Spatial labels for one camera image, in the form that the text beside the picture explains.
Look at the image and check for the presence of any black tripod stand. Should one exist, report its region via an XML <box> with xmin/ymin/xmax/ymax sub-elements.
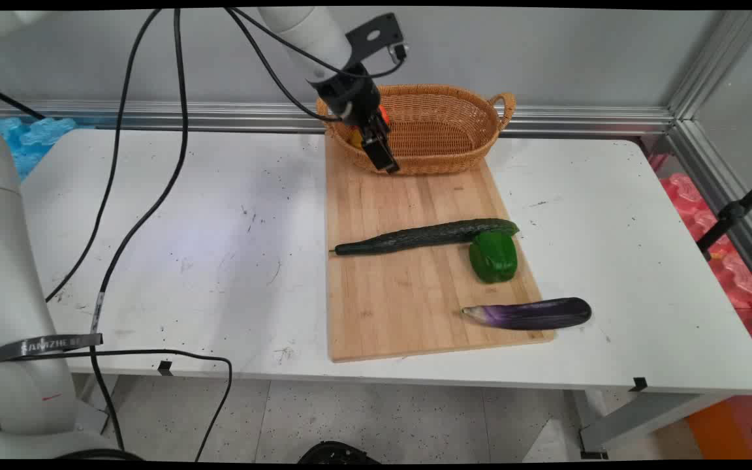
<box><xmin>696</xmin><ymin>168</ymin><xmax>752</xmax><ymax>257</ymax></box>

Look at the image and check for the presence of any dark green cucumber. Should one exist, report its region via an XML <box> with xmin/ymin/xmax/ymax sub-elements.
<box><xmin>333</xmin><ymin>219</ymin><xmax>520</xmax><ymax>257</ymax></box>

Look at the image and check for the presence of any green bell pepper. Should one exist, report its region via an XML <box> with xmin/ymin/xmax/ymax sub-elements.
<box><xmin>468</xmin><ymin>230</ymin><xmax>520</xmax><ymax>284</ymax></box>

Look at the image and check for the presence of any thin black cable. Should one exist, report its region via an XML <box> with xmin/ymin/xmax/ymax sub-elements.
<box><xmin>45</xmin><ymin>9</ymin><xmax>163</xmax><ymax>303</ymax></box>

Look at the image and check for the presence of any aluminium frame post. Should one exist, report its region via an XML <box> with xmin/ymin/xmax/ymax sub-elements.
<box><xmin>665</xmin><ymin>10</ymin><xmax>752</xmax><ymax>304</ymax></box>

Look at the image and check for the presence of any black printed strap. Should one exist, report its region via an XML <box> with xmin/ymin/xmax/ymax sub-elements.
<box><xmin>0</xmin><ymin>332</ymin><xmax>104</xmax><ymax>365</ymax></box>

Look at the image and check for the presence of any blue foam padding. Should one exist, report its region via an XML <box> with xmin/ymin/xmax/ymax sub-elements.
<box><xmin>0</xmin><ymin>116</ymin><xmax>78</xmax><ymax>181</ymax></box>

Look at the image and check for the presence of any black cable under table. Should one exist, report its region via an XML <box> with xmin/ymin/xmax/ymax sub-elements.
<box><xmin>87</xmin><ymin>349</ymin><xmax>234</xmax><ymax>462</ymax></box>

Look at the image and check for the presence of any grey table leg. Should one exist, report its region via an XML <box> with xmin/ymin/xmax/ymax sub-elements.
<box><xmin>577</xmin><ymin>390</ymin><xmax>737</xmax><ymax>460</ymax></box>

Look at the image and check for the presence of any black cable behind arm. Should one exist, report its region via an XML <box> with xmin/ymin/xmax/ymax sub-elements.
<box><xmin>0</xmin><ymin>80</ymin><xmax>46</xmax><ymax>121</ymax></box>

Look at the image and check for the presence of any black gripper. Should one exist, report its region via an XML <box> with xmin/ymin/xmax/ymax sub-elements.
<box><xmin>311</xmin><ymin>63</ymin><xmax>401</xmax><ymax>174</ymax></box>

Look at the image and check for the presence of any oval wicker basket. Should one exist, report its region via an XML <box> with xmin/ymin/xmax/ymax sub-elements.
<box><xmin>316</xmin><ymin>84</ymin><xmax>517</xmax><ymax>176</ymax></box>

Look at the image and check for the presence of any pink foam padding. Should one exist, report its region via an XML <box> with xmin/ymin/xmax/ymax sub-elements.
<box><xmin>659</xmin><ymin>172</ymin><xmax>752</xmax><ymax>368</ymax></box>

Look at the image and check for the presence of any orange floor object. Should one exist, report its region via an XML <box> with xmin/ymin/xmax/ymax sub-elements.
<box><xmin>685</xmin><ymin>390</ymin><xmax>752</xmax><ymax>462</ymax></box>

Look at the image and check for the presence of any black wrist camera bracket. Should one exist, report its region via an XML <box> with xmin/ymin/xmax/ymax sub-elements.
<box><xmin>345</xmin><ymin>13</ymin><xmax>410</xmax><ymax>66</ymax></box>

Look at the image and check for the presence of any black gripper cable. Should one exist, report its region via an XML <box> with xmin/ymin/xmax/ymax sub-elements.
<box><xmin>223</xmin><ymin>8</ymin><xmax>341</xmax><ymax>123</ymax></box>

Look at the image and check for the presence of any black round object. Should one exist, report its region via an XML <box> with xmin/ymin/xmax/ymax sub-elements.
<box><xmin>296</xmin><ymin>441</ymin><xmax>382</xmax><ymax>464</ymax></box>

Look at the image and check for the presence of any aluminium frame rail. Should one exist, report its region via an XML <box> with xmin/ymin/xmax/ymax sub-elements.
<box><xmin>0</xmin><ymin>98</ymin><xmax>677</xmax><ymax>139</ymax></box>

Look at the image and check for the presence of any purple eggplant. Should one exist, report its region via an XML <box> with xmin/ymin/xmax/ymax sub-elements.
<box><xmin>460</xmin><ymin>297</ymin><xmax>593</xmax><ymax>331</ymax></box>

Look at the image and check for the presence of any black camera cable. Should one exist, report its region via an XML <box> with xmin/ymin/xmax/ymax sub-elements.
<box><xmin>231</xmin><ymin>8</ymin><xmax>406</xmax><ymax>80</ymax></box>

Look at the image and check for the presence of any thick black cable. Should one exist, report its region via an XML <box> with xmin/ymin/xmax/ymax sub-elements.
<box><xmin>87</xmin><ymin>8</ymin><xmax>191</xmax><ymax>452</ymax></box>

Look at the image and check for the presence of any wooden cutting board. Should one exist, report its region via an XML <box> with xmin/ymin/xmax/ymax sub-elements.
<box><xmin>324</xmin><ymin>134</ymin><xmax>555</xmax><ymax>364</ymax></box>

